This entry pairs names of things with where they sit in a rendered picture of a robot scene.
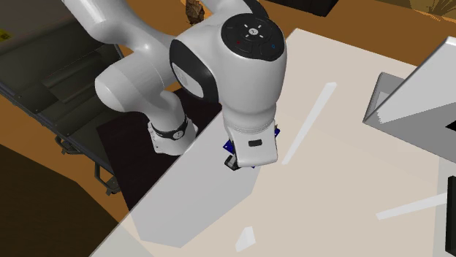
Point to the black furniture piece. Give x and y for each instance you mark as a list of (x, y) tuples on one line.
[(302, 5)]

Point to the grey open box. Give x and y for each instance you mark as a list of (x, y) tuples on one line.
[(420, 103)]

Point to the dark robot stand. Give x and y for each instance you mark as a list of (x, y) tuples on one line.
[(131, 160)]

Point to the brown lumpy object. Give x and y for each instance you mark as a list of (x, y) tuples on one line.
[(194, 11)]

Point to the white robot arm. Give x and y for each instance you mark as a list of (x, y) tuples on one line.
[(245, 85)]

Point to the dark grey metal cart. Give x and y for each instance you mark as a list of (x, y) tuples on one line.
[(53, 78)]

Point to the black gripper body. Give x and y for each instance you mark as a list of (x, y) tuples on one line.
[(230, 163)]

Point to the black upright slab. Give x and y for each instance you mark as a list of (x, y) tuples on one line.
[(451, 217)]

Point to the blue flat object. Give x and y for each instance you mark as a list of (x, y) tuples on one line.
[(228, 146)]

